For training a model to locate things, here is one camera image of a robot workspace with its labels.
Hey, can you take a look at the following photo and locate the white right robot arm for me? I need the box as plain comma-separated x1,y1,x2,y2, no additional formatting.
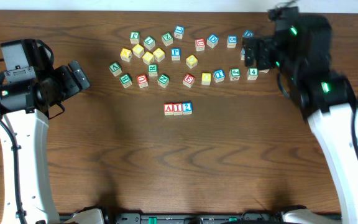
242,4,358,223

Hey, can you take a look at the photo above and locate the blue T block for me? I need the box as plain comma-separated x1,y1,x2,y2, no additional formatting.
213,69,225,83

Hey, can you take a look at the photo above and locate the blue d block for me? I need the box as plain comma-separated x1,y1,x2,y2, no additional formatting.
243,30,254,38
207,34,219,49

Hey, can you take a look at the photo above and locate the blue P block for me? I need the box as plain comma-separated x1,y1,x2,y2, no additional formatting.
171,48,181,61

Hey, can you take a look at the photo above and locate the red I block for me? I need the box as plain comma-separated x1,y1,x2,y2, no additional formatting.
173,103,183,116

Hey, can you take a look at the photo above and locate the green 7 block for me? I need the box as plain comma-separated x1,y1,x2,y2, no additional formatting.
144,35,155,50

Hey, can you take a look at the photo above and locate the red A block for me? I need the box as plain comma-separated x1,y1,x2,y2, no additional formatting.
164,103,174,116

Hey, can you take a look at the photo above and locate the green B block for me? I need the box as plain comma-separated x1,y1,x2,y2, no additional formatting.
119,73,132,88

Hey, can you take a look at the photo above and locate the blue 2 block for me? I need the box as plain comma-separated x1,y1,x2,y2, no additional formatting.
182,102,193,115

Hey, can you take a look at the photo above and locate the blue D block far right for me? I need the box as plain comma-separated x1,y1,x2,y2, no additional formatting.
243,30,254,38

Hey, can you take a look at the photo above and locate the red E block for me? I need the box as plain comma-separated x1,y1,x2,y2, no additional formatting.
183,73,195,88

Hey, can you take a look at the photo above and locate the green A block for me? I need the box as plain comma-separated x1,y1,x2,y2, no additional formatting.
109,62,122,77

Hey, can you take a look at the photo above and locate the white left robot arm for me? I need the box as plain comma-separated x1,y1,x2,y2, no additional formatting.
0,39,90,223

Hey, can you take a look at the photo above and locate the yellow block upper cluster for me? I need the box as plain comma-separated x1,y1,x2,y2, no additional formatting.
132,44,145,58

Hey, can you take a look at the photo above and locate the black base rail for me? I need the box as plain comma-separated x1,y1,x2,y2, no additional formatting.
59,212,343,224

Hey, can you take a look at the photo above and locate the green J block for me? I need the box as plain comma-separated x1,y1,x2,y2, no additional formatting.
229,68,241,81

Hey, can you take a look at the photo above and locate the green Z block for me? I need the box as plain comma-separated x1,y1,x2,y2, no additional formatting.
162,32,173,47

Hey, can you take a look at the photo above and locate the yellow block cluster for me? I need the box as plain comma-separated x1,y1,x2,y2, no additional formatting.
132,44,145,58
120,48,132,62
153,48,165,62
142,52,154,65

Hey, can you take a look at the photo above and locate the green block top left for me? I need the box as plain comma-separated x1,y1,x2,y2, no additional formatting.
130,31,140,44

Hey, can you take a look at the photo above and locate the red U block upper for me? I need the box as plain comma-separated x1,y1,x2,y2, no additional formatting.
195,39,206,51

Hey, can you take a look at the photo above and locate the green 4 block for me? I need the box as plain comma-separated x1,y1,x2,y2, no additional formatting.
247,68,259,80

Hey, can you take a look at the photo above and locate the yellow O block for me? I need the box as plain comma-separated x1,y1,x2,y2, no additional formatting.
201,73,212,85

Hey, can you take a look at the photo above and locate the yellow block centre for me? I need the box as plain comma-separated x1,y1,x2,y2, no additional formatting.
186,55,198,69

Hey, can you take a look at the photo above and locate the yellow block middle cluster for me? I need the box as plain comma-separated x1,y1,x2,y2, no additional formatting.
142,52,154,65

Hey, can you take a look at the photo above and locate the yellow G block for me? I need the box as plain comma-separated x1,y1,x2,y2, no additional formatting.
259,69,270,73

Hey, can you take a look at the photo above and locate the red u block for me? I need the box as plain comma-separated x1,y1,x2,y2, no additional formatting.
137,74,149,88
195,39,206,51

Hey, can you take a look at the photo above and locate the yellow block left cluster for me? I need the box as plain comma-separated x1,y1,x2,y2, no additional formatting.
120,48,132,62

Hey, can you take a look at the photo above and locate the green R block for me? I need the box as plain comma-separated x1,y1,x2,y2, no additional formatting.
148,64,158,77

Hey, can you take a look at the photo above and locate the blue L block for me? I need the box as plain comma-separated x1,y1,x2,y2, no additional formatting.
241,48,246,61

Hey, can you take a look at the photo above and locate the yellow block right cluster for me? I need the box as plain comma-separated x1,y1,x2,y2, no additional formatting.
153,48,165,62

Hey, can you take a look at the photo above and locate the red U block lower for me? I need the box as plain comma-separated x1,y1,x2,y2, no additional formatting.
137,74,149,88

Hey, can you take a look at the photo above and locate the blue block top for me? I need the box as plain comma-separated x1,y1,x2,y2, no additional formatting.
174,26,185,39

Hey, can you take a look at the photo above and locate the green N block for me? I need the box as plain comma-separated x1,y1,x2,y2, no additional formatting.
157,74,170,88

